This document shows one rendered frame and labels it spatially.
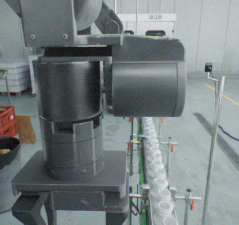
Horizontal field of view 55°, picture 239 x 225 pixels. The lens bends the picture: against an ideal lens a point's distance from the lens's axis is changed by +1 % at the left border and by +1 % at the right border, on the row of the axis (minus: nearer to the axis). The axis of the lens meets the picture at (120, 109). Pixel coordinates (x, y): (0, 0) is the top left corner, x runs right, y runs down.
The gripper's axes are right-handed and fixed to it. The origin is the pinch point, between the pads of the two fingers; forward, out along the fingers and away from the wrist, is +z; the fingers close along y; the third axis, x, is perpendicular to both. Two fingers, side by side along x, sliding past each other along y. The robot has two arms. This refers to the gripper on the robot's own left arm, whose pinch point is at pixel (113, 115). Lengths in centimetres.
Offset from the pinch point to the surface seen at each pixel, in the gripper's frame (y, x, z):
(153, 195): -13.1, -0.6, 27.4
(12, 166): 108, -119, 91
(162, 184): -15.9, -1.0, 23.3
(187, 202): -25.1, -4.6, 32.4
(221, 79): -62, -90, 3
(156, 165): -14.7, -12.7, 23.3
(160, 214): -14.0, 10.7, 24.9
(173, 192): -20.2, -4.9, 28.9
